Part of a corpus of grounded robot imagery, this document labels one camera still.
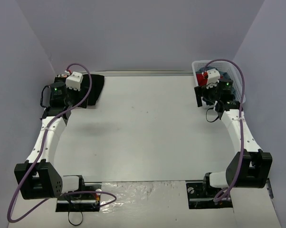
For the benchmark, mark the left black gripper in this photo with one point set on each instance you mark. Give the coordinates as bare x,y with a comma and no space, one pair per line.
83,102

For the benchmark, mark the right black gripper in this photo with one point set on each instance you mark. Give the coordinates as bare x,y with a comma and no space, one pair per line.
199,96

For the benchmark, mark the red t-shirt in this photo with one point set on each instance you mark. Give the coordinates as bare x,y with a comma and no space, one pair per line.
202,81

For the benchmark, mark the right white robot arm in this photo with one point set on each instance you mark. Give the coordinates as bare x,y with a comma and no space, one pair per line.
251,165

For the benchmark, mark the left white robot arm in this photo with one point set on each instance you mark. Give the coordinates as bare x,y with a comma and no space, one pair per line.
37,177

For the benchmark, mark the black folded t-shirt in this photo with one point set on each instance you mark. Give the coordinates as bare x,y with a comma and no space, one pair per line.
98,82

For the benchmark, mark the blue-grey t-shirt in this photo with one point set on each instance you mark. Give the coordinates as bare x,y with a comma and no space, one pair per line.
223,74

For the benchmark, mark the white plastic basket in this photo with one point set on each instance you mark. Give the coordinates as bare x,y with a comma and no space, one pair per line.
237,77

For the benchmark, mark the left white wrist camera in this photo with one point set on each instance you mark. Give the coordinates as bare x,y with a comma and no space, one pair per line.
74,81

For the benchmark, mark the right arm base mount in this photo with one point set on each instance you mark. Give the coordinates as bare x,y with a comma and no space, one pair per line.
199,198

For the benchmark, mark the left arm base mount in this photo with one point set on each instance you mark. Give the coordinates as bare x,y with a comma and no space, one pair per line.
78,203

